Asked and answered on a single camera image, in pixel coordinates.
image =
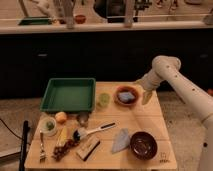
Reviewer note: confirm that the wooden block with black edge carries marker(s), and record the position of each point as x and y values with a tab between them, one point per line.
87	147

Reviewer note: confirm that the green plastic tray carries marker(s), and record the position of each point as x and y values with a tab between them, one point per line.
72	95

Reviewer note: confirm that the orange fruit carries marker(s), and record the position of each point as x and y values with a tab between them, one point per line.
61	117

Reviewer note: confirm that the silver fork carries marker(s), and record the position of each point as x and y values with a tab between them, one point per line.
42	150

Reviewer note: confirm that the dark maroon bowl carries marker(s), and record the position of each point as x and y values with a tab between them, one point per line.
143	145

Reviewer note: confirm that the wooden table board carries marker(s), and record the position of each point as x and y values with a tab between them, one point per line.
140	117

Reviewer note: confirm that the green cup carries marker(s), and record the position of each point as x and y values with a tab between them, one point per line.
103	100

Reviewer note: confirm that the background green tray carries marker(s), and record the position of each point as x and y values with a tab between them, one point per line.
35	21

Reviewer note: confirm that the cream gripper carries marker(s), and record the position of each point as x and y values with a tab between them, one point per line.
146	97

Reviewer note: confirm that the black stand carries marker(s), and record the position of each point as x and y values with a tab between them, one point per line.
24	141

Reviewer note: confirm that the blue sponge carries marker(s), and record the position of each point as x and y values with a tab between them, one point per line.
126	97

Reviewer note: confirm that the bunch of dark grapes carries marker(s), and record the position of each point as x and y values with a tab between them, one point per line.
60	151

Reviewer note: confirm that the background red bowl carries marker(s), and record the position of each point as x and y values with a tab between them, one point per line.
80	19

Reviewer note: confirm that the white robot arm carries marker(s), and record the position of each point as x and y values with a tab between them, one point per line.
166	68

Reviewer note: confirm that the grey metallic object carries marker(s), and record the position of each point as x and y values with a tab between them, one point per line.
83	119

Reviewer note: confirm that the light blue cloth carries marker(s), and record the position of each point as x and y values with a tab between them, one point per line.
121	141

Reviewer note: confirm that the brown clay bowl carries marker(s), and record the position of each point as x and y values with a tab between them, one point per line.
126	89

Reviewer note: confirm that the yellow corn cob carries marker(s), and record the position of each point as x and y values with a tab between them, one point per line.
63	137

